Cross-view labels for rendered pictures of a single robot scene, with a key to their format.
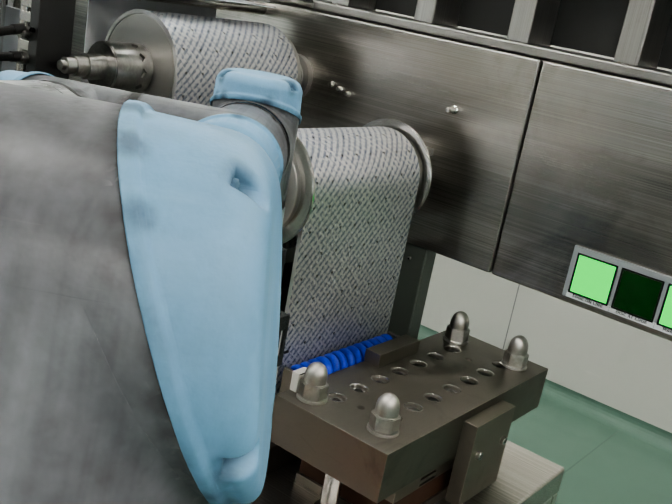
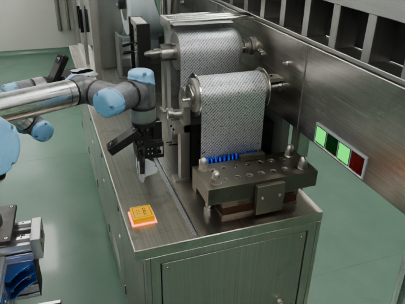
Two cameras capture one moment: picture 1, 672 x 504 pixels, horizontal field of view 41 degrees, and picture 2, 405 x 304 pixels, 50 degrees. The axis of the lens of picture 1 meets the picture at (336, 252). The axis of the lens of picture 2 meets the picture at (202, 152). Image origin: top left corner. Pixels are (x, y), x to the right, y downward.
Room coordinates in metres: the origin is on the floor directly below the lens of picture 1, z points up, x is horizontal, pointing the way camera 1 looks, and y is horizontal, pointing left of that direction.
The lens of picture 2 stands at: (-0.12, -0.74, 1.78)
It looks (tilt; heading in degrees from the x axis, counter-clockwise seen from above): 28 degrees down; 35
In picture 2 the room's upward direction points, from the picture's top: 1 degrees clockwise
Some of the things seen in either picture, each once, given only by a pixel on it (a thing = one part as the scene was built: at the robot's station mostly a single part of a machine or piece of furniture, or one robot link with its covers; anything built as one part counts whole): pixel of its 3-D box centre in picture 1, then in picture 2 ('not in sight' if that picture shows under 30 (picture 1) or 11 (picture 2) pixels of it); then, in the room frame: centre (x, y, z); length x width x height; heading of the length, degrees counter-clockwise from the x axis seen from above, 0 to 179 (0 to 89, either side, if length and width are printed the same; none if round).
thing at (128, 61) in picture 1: (119, 67); (167, 52); (1.15, 0.32, 1.33); 0.06 x 0.06 x 0.06; 55
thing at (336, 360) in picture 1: (346, 360); (232, 158); (1.07, -0.04, 1.03); 0.21 x 0.04 x 0.03; 145
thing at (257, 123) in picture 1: (210, 157); (112, 98); (0.66, 0.11, 1.35); 0.11 x 0.11 x 0.08; 0
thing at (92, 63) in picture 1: (80, 65); (152, 53); (1.10, 0.35, 1.33); 0.06 x 0.03 x 0.03; 145
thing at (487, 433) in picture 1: (482, 452); (269, 198); (1.01, -0.23, 0.96); 0.10 x 0.03 x 0.11; 145
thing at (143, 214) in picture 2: not in sight; (141, 214); (0.74, 0.10, 0.91); 0.07 x 0.07 x 0.02; 55
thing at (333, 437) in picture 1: (420, 400); (254, 175); (1.05, -0.14, 1.00); 0.40 x 0.16 x 0.06; 145
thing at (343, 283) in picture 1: (346, 292); (232, 133); (1.09, -0.02, 1.11); 0.23 x 0.01 x 0.18; 145
